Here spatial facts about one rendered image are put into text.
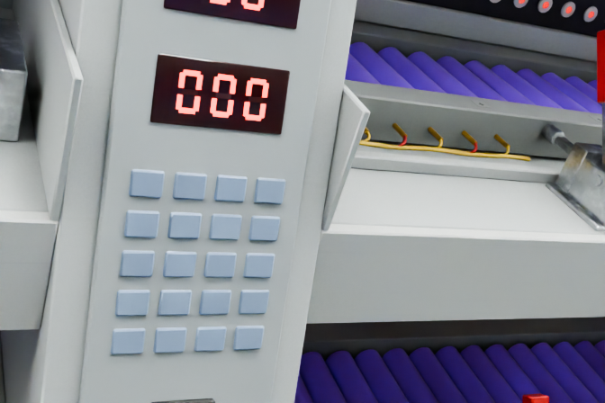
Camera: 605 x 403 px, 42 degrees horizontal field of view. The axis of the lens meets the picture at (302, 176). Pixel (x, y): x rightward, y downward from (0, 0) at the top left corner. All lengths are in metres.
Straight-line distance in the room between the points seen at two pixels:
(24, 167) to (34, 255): 0.04
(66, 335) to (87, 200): 0.05
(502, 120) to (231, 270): 0.19
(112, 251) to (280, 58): 0.08
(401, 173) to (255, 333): 0.11
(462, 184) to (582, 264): 0.06
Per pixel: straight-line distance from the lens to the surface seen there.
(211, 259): 0.27
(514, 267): 0.36
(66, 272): 0.27
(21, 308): 0.28
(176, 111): 0.26
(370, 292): 0.32
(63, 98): 0.25
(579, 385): 0.58
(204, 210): 0.27
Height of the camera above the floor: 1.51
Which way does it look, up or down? 9 degrees down
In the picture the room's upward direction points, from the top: 9 degrees clockwise
